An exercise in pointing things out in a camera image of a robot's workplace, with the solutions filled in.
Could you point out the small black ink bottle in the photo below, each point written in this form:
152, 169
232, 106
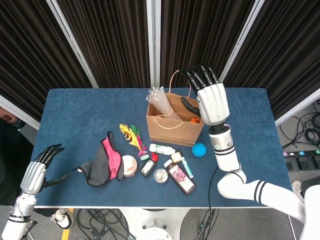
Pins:
147, 167

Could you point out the small beige cube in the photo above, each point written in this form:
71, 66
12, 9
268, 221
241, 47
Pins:
176, 157

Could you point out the white black sneaker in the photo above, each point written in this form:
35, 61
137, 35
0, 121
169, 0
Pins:
63, 220

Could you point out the white plastic package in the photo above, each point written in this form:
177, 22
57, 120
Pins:
194, 120

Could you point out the brown paper carrier bag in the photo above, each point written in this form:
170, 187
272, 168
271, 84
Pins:
175, 135

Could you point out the clear plastic pack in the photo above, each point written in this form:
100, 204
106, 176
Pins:
162, 102

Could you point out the colourful feather shuttlecock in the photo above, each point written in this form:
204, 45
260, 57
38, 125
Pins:
133, 140

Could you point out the bystander in black clothes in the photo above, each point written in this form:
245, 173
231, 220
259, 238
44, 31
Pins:
10, 162

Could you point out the blue rubber ball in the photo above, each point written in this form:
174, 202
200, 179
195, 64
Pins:
199, 150

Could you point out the teal and white toothpaste box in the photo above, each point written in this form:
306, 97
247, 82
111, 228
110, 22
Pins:
187, 168

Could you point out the black pleated curtain panel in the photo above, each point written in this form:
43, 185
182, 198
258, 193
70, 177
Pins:
30, 50
112, 37
287, 50
195, 37

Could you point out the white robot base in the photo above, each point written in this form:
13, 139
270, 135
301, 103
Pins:
155, 225

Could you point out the black foot pedal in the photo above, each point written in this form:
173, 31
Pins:
290, 166
315, 161
303, 163

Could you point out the clear jar of rubber bands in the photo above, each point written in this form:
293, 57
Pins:
130, 165

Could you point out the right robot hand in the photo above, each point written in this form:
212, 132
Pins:
213, 102

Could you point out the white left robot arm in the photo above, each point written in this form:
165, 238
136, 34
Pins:
20, 212

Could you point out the clear tub of paper clips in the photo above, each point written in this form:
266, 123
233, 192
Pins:
160, 175

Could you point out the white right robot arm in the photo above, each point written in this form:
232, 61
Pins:
226, 155

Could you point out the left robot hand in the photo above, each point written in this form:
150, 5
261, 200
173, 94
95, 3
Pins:
32, 176

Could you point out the black power strip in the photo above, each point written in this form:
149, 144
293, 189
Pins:
300, 153

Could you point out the blue velvet table cover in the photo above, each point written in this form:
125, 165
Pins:
87, 112

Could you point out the silver partition post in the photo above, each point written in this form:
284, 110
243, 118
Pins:
18, 112
73, 42
297, 110
153, 42
239, 42

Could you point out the bystander dark trouser leg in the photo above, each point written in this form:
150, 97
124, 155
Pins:
312, 183

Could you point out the grey pink microfibre towel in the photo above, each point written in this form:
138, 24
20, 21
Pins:
100, 170

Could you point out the white green plastic bottle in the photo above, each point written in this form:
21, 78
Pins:
160, 149

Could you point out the pale pink sneaker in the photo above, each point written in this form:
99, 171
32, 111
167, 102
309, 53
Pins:
297, 190

